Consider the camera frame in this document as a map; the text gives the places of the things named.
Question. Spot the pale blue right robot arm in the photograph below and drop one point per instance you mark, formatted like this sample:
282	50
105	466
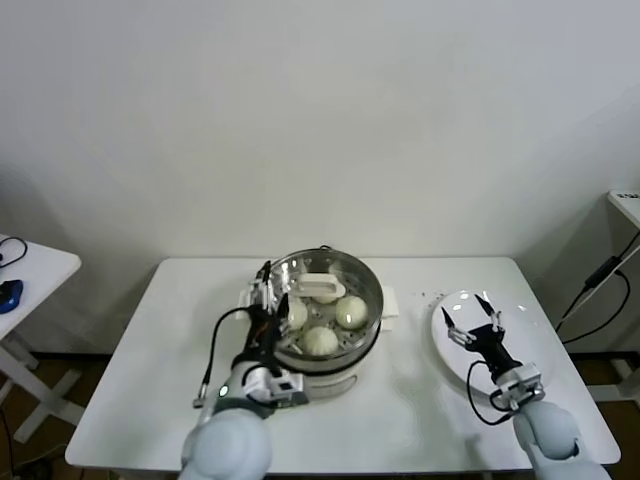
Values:
545	435

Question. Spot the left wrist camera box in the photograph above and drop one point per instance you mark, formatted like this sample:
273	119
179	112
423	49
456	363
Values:
285	390

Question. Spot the white steamed baozi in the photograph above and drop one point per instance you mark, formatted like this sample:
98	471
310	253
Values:
326	298
320	341
298	315
351	312

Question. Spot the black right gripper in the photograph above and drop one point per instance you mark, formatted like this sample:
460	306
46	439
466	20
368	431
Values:
490	345

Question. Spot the white electric cooker pot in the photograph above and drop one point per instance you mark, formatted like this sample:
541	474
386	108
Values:
330	385

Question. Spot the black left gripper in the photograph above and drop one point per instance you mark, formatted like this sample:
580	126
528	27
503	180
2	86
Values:
261	334

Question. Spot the round white plate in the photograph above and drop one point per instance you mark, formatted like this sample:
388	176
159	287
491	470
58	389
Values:
530	320

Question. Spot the white side table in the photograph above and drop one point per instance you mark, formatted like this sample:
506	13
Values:
45	265

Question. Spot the blue handheld device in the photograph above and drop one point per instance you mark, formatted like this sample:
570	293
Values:
10	296

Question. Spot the stainless steel steamer basket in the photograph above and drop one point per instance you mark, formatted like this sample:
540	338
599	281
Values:
370	300

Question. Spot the round glass pot lid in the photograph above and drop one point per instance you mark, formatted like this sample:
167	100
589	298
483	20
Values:
320	285

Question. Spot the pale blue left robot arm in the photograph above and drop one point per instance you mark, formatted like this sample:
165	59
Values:
235	430

